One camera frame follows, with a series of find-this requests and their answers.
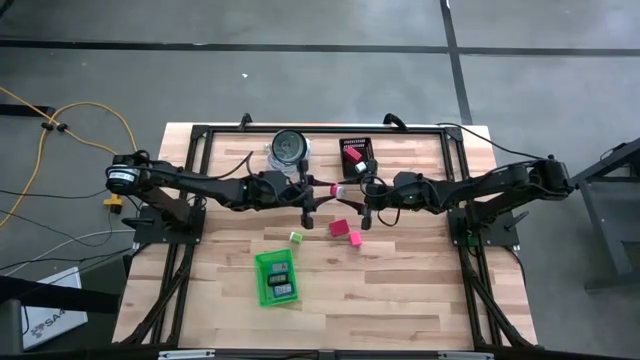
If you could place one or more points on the pink charger cube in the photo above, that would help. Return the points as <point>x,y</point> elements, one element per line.
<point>355,239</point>

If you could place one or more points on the red charger block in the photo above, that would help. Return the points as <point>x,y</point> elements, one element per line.
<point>339,228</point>

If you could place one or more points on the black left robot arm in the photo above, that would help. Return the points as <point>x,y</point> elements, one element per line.
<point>200,182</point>

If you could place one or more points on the dark floor beam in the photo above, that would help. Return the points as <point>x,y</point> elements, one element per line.
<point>50,297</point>

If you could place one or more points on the dark metal table frame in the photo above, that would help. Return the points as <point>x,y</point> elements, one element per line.
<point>603,225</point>

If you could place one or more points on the black aluminium table frame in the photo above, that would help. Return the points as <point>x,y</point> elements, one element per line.
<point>325,131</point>

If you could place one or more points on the green plastic basket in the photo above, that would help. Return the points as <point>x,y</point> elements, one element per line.
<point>260,260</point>

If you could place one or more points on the dark blue staple box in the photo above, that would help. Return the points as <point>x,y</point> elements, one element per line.
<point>283,289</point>

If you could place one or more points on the black plastic basket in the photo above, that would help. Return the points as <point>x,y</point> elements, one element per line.
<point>347,170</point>

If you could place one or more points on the small red white charger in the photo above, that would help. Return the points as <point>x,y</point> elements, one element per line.
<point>336,190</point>

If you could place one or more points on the green white charger cube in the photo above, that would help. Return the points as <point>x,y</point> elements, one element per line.
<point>297,238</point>

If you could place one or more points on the teal staple box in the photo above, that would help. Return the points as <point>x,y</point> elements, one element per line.
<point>280,267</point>

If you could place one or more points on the black stand foot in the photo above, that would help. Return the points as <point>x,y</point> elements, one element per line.
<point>25,110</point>

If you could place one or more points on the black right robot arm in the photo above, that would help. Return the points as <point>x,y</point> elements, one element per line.
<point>500,182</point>

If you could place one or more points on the black staple box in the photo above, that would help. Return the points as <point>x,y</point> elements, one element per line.
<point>276,279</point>

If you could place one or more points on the yellow plug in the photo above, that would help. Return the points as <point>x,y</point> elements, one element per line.
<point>114,202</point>

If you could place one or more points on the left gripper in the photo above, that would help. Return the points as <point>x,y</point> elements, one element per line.
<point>270,190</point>

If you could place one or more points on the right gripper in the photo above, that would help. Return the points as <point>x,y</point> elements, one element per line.
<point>410,192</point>

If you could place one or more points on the black floor tape strip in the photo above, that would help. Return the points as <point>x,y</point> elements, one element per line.
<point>250,47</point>
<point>454,60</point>

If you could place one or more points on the white printed sign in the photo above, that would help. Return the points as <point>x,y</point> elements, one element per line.
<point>55,310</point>

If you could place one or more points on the silver metal bracket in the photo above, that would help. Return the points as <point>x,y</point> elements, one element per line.
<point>465,355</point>
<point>187,354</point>

